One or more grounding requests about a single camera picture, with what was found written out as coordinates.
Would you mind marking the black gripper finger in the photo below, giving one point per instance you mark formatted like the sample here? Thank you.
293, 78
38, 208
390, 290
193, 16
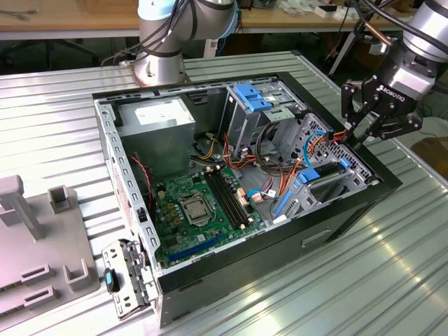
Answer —
402, 126
350, 101

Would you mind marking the hard disk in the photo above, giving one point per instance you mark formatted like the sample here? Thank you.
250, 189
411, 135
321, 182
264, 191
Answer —
308, 176

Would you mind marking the metal disk bay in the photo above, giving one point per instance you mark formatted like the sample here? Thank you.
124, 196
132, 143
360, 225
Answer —
302, 197

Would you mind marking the brown wooden box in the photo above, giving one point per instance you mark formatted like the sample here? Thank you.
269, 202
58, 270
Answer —
435, 155

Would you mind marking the black white slanted pole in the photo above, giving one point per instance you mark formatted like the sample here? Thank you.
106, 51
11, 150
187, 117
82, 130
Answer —
344, 52

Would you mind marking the white small box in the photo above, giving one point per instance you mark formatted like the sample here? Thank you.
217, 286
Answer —
346, 14
323, 13

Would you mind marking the metal drive cage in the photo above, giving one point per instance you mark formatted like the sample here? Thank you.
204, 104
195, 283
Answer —
245, 140

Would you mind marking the black RAM slot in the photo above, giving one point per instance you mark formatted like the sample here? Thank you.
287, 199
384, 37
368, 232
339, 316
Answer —
224, 201
234, 196

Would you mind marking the CPU socket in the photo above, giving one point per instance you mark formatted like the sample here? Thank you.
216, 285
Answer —
194, 210

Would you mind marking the black open PC case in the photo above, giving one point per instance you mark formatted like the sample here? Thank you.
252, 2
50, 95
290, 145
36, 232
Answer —
245, 266

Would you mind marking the grey power supply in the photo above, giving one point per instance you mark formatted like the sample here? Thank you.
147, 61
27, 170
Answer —
157, 147

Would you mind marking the blue expansion slot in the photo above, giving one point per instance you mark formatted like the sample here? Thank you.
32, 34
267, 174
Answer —
194, 248

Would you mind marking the green motherboard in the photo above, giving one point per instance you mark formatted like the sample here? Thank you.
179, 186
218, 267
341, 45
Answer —
182, 241

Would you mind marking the black blue latch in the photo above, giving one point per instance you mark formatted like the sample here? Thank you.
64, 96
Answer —
110, 280

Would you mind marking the wooden desk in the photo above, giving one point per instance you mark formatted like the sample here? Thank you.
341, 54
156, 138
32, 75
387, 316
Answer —
52, 17

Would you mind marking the grey parts rack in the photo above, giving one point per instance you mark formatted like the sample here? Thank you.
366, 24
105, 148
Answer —
42, 252

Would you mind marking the aluminium frame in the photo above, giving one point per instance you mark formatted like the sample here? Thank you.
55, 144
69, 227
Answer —
378, 99

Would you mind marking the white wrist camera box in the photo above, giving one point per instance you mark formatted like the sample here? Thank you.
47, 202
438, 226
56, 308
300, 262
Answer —
413, 82

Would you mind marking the metal slot cover bracket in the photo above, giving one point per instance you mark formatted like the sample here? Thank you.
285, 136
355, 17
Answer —
120, 304

